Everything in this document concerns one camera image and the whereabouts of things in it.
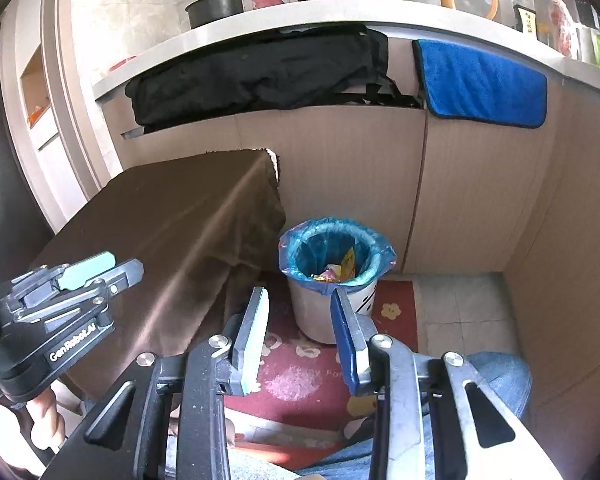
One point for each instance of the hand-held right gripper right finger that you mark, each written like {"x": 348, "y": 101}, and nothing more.
{"x": 345, "y": 345}

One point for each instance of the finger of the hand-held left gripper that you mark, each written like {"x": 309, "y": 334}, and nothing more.
{"x": 125, "y": 275}
{"x": 87, "y": 267}

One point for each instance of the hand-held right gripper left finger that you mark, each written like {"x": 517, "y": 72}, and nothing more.
{"x": 252, "y": 340}

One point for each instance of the white bin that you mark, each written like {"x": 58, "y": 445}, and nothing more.
{"x": 310, "y": 315}

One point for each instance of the blue plastic bin liner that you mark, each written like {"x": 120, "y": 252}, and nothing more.
{"x": 300, "y": 245}

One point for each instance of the person's left hand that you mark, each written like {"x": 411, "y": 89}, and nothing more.
{"x": 45, "y": 420}

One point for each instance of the red patterned floor mat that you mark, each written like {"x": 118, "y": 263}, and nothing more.
{"x": 305, "y": 375}

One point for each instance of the brown tablecloth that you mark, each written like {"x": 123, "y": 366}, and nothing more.
{"x": 170, "y": 230}

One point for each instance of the yellow packet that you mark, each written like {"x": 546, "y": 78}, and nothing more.
{"x": 349, "y": 262}

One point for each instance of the wood grain kitchen cabinet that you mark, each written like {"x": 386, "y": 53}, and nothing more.
{"x": 340, "y": 160}

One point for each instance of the black cloth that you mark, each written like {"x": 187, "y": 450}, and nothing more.
{"x": 255, "y": 75}

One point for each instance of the black pot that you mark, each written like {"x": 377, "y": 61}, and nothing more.
{"x": 215, "y": 10}

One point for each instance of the blue towel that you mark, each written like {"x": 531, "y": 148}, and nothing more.
{"x": 480, "y": 85}

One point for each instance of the white countertop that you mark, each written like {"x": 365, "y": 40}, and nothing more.
{"x": 330, "y": 17}

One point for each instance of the small black sign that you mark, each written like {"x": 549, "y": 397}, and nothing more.
{"x": 522, "y": 20}

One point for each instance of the plastic bottle red cap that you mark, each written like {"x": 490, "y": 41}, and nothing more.
{"x": 565, "y": 25}

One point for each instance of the white wall shelf unit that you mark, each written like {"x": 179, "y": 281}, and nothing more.
{"x": 35, "y": 90}

